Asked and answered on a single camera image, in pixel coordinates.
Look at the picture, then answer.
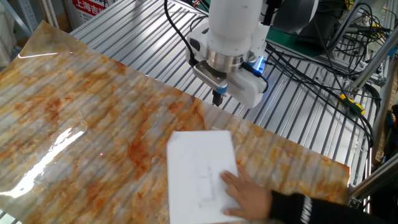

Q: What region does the grey perforated rack upright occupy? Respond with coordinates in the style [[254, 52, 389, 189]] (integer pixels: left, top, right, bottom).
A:
[[17, 0, 39, 34]]

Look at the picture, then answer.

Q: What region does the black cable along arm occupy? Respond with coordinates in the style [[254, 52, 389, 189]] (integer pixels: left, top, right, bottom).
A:
[[163, 0, 200, 67]]

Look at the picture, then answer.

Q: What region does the forearm in black sleeve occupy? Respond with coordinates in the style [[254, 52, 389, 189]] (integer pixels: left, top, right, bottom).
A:
[[267, 189, 391, 224]]

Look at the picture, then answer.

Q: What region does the white printed paper sheet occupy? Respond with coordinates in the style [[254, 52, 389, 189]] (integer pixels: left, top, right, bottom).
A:
[[166, 129, 247, 224]]

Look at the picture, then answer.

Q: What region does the black box device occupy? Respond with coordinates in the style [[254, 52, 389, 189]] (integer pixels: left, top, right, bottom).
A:
[[297, 9, 338, 47]]

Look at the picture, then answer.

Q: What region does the black camera cable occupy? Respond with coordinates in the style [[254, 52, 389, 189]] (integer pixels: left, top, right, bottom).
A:
[[241, 61, 269, 94]]

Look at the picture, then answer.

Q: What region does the red and white sign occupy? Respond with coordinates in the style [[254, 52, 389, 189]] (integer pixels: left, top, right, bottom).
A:
[[65, 0, 109, 27]]

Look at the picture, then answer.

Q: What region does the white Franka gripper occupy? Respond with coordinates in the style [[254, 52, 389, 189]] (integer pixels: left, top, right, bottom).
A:
[[185, 26, 269, 110]]

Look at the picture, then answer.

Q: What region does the metal corner bracket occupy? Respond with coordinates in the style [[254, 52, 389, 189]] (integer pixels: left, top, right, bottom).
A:
[[344, 197, 362, 216]]

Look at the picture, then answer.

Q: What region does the orange marble pattern sheet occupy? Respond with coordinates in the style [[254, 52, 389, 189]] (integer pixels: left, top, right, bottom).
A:
[[0, 20, 351, 224]]

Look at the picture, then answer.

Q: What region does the black cable bundle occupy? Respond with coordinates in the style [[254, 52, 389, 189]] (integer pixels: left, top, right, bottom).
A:
[[264, 0, 393, 150]]

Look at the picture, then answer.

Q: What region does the yellow green handled screwdriver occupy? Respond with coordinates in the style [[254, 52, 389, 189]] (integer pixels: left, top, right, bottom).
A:
[[315, 76, 366, 116]]

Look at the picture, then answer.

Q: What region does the aluminium frame beam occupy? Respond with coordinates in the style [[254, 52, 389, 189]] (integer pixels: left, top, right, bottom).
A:
[[347, 154, 398, 203]]

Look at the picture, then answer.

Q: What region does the silver camera with blue cap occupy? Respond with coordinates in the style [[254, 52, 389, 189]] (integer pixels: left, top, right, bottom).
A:
[[192, 60, 229, 95]]

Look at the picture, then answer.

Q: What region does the person's bare hand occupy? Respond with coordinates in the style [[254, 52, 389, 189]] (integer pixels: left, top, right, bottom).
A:
[[220, 164, 273, 222]]

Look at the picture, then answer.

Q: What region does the green mat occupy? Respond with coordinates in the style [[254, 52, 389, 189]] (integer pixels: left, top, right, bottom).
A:
[[266, 26, 330, 59]]

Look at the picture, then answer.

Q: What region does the aluminium frame post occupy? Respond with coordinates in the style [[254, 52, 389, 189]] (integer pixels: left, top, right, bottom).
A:
[[39, 0, 60, 29], [350, 32, 398, 91]]

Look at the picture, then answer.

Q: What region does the grey metal post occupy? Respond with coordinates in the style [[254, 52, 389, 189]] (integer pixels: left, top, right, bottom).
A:
[[325, 0, 364, 57]]

